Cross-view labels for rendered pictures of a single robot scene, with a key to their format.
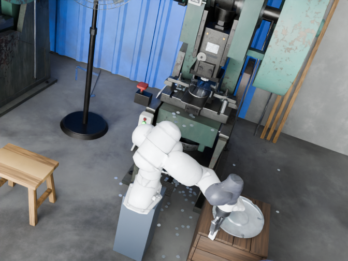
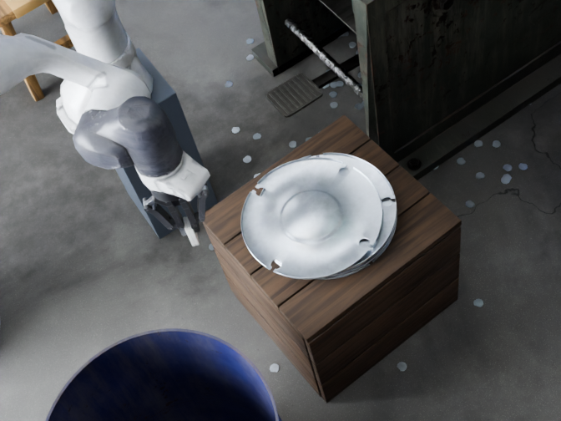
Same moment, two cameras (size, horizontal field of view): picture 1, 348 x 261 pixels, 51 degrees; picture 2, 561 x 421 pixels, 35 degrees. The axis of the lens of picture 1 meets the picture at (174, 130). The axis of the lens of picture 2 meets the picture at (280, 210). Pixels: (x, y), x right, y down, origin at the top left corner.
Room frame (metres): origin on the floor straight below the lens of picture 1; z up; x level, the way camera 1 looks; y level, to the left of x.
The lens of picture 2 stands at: (0.93, -1.27, 1.89)
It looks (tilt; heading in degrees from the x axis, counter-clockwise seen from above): 56 degrees down; 59
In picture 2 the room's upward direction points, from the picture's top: 15 degrees counter-clockwise
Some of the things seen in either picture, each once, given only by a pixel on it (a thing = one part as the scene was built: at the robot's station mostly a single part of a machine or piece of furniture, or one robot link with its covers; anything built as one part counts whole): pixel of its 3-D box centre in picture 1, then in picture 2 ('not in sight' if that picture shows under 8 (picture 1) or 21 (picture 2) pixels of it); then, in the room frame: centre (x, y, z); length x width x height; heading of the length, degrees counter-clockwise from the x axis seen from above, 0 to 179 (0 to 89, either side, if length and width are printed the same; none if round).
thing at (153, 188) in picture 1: (144, 187); (96, 78); (1.37, 0.07, 0.52); 0.22 x 0.19 x 0.14; 170
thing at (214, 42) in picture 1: (212, 49); not in sight; (2.11, -0.10, 1.04); 0.17 x 0.15 x 0.30; 170
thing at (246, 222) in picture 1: (237, 216); (310, 215); (1.47, -0.46, 0.39); 0.29 x 0.29 x 0.01
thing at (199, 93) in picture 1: (193, 104); not in sight; (1.98, -0.08, 0.72); 0.25 x 0.14 x 0.14; 170
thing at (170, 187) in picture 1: (175, 170); (367, 54); (2.02, -0.09, 0.14); 0.59 x 0.10 x 0.05; 170
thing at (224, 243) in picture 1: (228, 236); (335, 259); (1.51, -0.47, 0.18); 0.40 x 0.38 x 0.35; 173
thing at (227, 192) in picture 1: (225, 190); (122, 134); (1.25, -0.29, 0.74); 0.18 x 0.10 x 0.13; 121
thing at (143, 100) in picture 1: (142, 104); not in sight; (1.98, 0.24, 0.62); 0.10 x 0.06 x 0.20; 80
